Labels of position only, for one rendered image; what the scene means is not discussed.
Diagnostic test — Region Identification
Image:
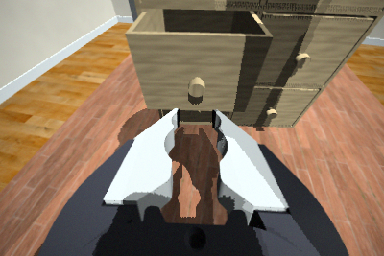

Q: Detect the wooden chest of drawers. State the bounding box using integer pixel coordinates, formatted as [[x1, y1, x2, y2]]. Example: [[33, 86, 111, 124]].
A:
[[134, 0, 384, 128]]

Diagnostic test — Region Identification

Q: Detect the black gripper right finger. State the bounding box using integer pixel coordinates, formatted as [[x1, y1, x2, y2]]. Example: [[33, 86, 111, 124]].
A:
[[212, 109, 349, 256]]

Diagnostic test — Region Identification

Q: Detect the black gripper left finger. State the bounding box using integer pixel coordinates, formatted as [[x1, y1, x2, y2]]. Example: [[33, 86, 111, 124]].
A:
[[38, 108, 180, 256]]

